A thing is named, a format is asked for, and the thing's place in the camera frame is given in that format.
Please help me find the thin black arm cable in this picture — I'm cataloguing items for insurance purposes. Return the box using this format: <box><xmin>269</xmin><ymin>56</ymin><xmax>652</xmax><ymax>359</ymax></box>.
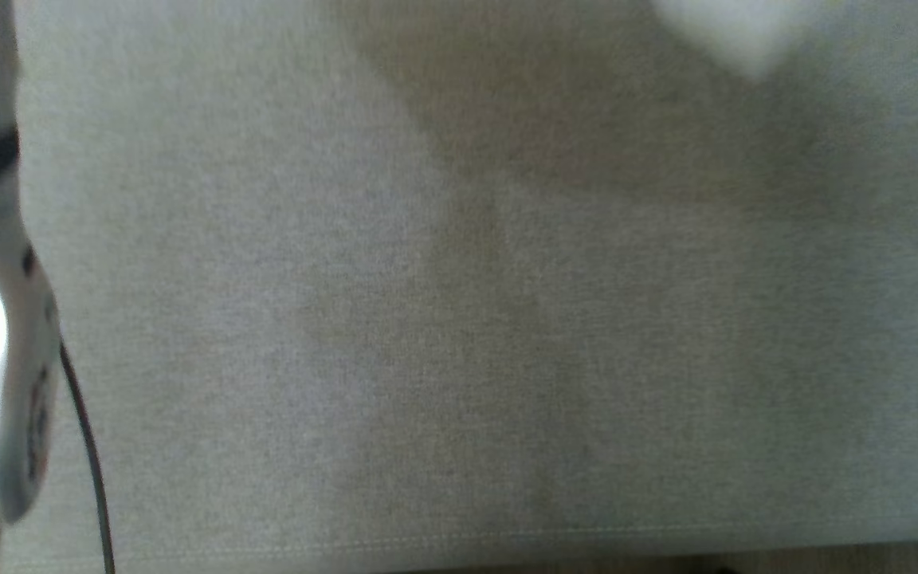
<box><xmin>58</xmin><ymin>339</ymin><xmax>117</xmax><ymax>574</ymax></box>

